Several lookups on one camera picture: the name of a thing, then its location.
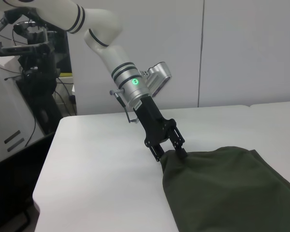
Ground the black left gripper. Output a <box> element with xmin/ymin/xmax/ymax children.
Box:
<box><xmin>132</xmin><ymin>95</ymin><xmax>188</xmax><ymax>163</ymax></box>

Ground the dark green t-shirt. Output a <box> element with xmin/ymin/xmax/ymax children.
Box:
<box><xmin>159</xmin><ymin>145</ymin><xmax>290</xmax><ymax>232</ymax></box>

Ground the white equipment cabinet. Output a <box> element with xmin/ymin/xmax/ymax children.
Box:
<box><xmin>0</xmin><ymin>54</ymin><xmax>46</xmax><ymax>165</ymax></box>

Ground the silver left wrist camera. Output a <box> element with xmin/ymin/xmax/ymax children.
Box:
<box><xmin>139</xmin><ymin>61</ymin><xmax>173</xmax><ymax>98</ymax></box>

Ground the left arm cable with connector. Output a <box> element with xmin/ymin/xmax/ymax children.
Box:
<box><xmin>109</xmin><ymin>88</ymin><xmax>140</xmax><ymax>124</ymax></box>

